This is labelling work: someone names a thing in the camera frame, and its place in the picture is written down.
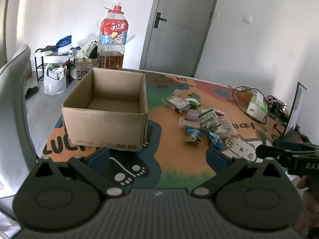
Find black door handle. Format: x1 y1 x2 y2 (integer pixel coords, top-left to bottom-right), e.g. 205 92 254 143
155 12 167 28

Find printed cardboard shipping box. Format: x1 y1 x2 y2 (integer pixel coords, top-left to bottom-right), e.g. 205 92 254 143
75 57 99 81

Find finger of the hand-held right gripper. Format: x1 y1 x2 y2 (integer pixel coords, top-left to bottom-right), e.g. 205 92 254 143
255 143 317 159

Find large tea bottle red cap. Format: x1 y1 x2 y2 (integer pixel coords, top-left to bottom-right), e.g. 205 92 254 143
97 5 129 71

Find blue plastic bag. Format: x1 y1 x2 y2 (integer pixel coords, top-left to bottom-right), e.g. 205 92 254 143
56 35 73 53

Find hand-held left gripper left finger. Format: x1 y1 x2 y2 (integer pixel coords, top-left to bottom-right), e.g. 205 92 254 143
31 147 124 199

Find green white tissue box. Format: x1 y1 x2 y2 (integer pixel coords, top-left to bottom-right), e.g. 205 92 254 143
245 92 268 120

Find clear nut snack packet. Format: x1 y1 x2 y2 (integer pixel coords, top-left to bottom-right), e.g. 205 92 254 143
186 109 200 122

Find cartoon printed table mat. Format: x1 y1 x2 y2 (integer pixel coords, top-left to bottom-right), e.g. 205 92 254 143
41 68 292 191

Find black cable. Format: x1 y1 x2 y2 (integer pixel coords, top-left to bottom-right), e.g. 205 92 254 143
232 86 268 124

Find clear white snack packet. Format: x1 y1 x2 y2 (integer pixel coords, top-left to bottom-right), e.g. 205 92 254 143
214 110 238 138

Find closed grey door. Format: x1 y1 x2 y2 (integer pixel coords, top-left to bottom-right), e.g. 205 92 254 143
140 0 222 79

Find open laptop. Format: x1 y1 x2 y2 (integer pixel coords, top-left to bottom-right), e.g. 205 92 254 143
273 82 312 146

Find white green snack packet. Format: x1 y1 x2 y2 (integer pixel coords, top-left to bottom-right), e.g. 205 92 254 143
198 108 218 132

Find blue snack packet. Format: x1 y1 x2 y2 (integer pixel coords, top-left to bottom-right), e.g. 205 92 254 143
184 126 204 143
206 131 223 150

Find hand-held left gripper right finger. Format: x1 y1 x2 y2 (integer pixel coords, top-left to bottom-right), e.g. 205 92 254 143
191 147 287 199

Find white plastic shopping bag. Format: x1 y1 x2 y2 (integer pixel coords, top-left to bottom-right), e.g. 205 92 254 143
43 63 68 95

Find plain white snack packet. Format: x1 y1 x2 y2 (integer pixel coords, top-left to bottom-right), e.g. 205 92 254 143
179 117 200 130

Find person's right hand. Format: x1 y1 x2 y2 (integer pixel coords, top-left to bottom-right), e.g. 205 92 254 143
297 176 319 205

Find black shoe rack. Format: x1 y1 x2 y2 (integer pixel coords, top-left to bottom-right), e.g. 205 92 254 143
35 47 75 84

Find brown cardboard box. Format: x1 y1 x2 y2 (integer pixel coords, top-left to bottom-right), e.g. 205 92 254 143
61 67 149 152

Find small electronic device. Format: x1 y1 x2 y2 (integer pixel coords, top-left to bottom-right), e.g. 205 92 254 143
268 95 288 110

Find dark slippers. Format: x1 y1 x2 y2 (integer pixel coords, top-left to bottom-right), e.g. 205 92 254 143
25 87 39 99

